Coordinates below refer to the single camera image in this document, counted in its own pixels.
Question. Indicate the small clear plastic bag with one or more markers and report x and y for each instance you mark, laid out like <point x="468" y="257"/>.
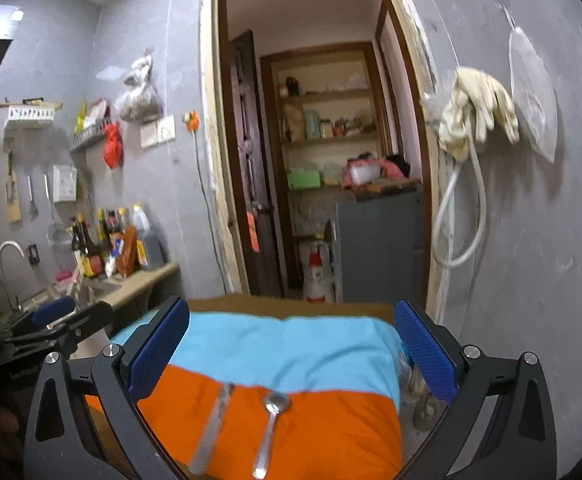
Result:
<point x="138" y="72"/>

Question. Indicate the yellow-capped sauce bottle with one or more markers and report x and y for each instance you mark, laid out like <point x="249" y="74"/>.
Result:
<point x="103" y="232"/>

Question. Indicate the white wall socket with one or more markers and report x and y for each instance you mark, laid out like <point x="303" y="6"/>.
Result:
<point x="166" y="128"/>

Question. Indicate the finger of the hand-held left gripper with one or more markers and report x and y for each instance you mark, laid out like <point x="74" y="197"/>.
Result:
<point x="91" y="317"/>
<point x="53" y="310"/>

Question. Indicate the metal sink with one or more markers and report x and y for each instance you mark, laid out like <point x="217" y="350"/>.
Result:
<point x="98" y="292"/>

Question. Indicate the slim yellow-capped bottle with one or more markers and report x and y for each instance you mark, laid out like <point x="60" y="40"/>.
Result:
<point x="122" y="220"/>

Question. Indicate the pink cloth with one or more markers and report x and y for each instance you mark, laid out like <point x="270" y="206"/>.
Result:
<point x="390" y="167"/>

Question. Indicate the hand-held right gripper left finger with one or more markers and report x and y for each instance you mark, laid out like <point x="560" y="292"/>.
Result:
<point x="158" y="350"/>

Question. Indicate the hanging wooden cutting board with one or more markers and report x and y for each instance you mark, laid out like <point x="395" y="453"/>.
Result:
<point x="13" y="205"/>

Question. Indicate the orange plug adapter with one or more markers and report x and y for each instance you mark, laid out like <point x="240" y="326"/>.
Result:
<point x="192" y="121"/>

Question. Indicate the red and white jug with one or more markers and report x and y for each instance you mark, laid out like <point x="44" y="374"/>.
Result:
<point x="318" y="275"/>

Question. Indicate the red and white packets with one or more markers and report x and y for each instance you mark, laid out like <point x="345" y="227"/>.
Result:
<point x="98" y="110"/>

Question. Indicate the metal faucet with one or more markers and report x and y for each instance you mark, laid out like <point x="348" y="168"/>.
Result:
<point x="2" y="265"/>

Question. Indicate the clear plastic bottle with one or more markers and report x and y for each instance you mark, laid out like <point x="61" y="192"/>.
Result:
<point x="421" y="405"/>

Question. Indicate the metal spoon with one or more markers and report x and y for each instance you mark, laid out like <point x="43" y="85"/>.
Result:
<point x="277" y="404"/>

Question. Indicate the wooden stick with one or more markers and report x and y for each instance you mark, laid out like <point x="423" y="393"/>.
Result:
<point x="56" y="105"/>

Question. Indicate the brown paper bag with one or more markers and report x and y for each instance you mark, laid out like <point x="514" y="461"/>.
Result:
<point x="294" y="122"/>

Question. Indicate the cream rubber gloves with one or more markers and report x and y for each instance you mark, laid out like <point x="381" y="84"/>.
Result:
<point x="476" y="105"/>

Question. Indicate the yellow packet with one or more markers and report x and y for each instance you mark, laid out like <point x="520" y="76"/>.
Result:
<point x="80" y="120"/>

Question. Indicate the door frame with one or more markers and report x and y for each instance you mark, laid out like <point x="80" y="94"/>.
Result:
<point x="210" y="110"/>

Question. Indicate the red-capped sauce bottle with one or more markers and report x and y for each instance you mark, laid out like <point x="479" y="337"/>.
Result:
<point x="113" y="227"/>

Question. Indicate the metal table knife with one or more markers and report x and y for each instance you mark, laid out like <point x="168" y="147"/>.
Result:
<point x="213" y="425"/>

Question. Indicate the grey cabinet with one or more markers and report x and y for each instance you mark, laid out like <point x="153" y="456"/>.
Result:
<point x="381" y="245"/>

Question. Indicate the clear hanging plastic bag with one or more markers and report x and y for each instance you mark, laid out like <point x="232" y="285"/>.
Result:
<point x="531" y="100"/>

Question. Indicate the metal spatula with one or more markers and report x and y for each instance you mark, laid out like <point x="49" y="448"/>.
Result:
<point x="32" y="210"/>

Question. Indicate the pale green jar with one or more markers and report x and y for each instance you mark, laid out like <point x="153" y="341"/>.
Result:
<point x="312" y="124"/>

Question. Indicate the black wall socket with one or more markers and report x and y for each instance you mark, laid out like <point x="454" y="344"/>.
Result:
<point x="33" y="255"/>

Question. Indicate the beige kitchen counter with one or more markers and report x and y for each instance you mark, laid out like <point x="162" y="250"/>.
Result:
<point x="141" y="282"/>

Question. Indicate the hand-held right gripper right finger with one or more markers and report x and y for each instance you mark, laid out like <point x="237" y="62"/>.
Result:
<point x="423" y="350"/>

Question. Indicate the green box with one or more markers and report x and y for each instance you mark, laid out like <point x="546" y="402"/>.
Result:
<point x="304" y="180"/>

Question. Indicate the red plastic bag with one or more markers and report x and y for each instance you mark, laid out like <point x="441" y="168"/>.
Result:
<point x="112" y="147"/>

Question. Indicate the orange and blue blanket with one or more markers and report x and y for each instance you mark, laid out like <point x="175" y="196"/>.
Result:
<point x="281" y="345"/>

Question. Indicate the brown wooden board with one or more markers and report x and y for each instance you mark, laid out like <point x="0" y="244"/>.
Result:
<point x="386" y="188"/>

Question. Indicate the small white blue bottle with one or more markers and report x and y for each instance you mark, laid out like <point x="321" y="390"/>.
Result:
<point x="112" y="262"/>

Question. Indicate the white pot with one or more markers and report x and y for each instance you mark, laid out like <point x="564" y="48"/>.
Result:
<point x="365" y="173"/>

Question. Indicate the pink sponge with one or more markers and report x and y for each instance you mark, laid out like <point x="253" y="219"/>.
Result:
<point x="64" y="276"/>

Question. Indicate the white wall box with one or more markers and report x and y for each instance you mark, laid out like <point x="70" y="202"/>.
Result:
<point x="65" y="185"/>

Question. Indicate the large clear bag dried goods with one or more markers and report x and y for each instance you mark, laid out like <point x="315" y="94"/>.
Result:
<point x="138" y="105"/>

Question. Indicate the orange packet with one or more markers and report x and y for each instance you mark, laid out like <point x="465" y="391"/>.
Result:
<point x="128" y="255"/>

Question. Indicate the dark wooden door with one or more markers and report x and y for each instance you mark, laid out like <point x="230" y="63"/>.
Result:
<point x="251" y="160"/>

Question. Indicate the dark pump bottle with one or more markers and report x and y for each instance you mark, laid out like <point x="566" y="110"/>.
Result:
<point x="75" y="245"/>

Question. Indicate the white wall switch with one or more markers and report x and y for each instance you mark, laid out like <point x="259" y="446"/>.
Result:
<point x="149" y="136"/>

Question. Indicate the white plastic wall rack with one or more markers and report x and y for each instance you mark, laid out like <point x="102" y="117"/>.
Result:
<point x="28" y="115"/>

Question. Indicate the built-in wooden shelves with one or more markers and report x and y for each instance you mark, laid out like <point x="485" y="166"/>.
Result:
<point x="331" y="95"/>

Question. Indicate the dark sauce bottle red label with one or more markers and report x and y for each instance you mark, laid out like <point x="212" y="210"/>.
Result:
<point x="90" y="260"/>

